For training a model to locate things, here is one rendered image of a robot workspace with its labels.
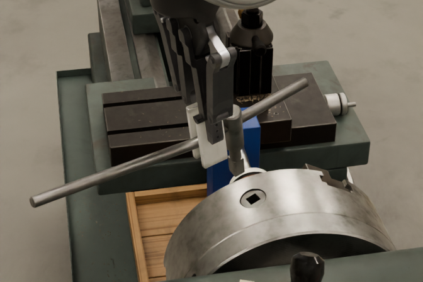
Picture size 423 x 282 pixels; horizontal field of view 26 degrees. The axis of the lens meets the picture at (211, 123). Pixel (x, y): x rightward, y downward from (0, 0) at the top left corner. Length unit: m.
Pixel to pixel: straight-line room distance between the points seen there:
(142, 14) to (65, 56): 1.63
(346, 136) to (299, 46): 2.06
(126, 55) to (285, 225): 1.09
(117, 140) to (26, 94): 1.91
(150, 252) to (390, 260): 0.62
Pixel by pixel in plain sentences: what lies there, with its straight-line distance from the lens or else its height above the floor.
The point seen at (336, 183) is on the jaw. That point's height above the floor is 1.21.
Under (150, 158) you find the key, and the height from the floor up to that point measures 1.40.
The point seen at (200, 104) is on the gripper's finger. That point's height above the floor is 1.45.
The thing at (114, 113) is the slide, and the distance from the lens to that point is 1.77.
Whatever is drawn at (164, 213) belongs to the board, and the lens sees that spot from 1.66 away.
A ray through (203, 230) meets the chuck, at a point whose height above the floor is 1.19.
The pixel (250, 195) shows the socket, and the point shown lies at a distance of 1.17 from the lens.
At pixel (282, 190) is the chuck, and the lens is 1.17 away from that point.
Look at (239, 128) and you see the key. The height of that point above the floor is 1.40.
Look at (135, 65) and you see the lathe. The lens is 2.14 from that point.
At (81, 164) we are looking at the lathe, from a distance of 2.34.
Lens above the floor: 1.99
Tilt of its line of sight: 36 degrees down
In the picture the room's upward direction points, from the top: straight up
